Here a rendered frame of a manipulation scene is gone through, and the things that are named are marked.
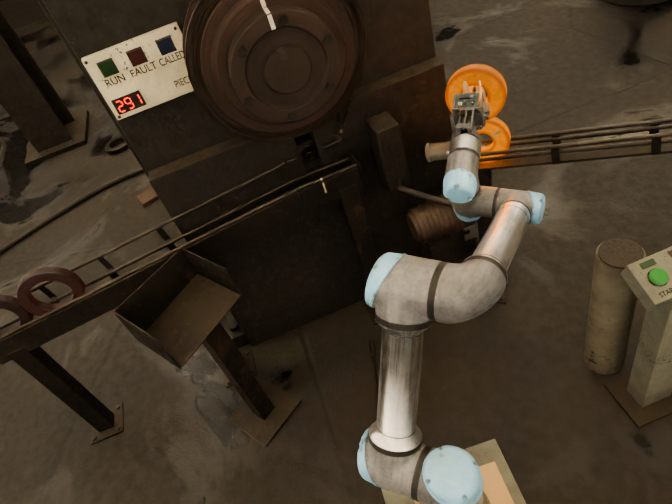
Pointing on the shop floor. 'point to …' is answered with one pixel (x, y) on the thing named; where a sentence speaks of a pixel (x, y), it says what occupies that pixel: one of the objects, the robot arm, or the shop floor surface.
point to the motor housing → (435, 229)
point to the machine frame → (265, 277)
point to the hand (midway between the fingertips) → (475, 87)
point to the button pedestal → (649, 347)
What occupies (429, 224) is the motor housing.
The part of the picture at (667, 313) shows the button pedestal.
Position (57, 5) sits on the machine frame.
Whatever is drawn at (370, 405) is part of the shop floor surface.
